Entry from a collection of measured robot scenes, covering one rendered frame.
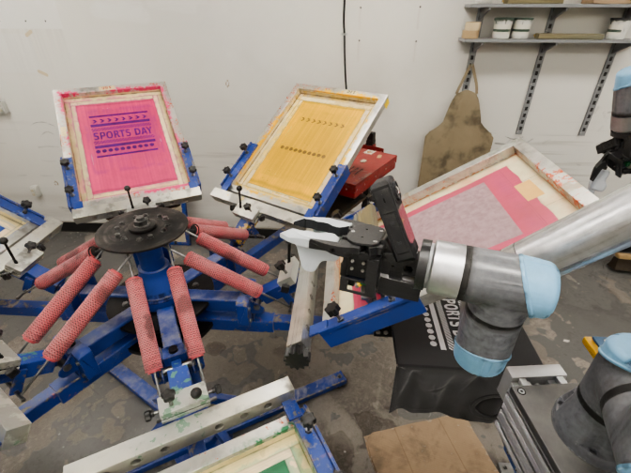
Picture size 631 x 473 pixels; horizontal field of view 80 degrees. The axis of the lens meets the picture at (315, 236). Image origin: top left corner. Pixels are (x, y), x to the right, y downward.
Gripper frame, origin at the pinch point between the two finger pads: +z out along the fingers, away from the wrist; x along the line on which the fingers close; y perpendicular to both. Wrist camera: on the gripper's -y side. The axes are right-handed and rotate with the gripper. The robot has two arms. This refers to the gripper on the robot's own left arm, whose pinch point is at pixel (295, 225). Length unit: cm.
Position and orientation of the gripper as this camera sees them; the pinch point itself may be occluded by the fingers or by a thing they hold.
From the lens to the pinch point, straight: 57.1
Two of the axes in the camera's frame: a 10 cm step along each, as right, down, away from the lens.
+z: -9.3, -1.9, 3.0
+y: -0.5, 9.1, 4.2
